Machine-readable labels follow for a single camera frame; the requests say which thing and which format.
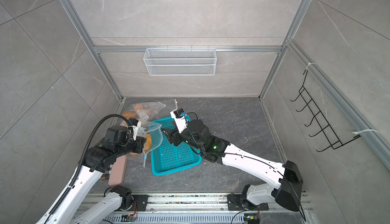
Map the black corrugated cable hose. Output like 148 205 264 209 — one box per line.
44 114 130 223

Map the smooth brown potato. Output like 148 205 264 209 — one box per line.
122 111 137 119

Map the teal plastic basket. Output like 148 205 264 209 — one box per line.
150 129 202 176

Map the pink rectangular case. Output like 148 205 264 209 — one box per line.
108 155 128 186

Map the white mesh wall basket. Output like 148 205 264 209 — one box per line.
143 48 217 76

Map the black wire hook rack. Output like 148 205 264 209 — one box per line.
290 70 361 152

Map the clear plastic bag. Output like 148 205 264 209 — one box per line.
123 102 166 123
127 121 163 167

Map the wrinkled orange potato bottom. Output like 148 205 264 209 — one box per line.
143 134 152 151

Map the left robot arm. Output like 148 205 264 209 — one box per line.
38 125 146 224

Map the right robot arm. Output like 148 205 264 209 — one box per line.
161 119 303 212

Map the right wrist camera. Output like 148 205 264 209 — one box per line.
170 108 187 134

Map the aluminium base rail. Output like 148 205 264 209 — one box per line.
76 192 314 224

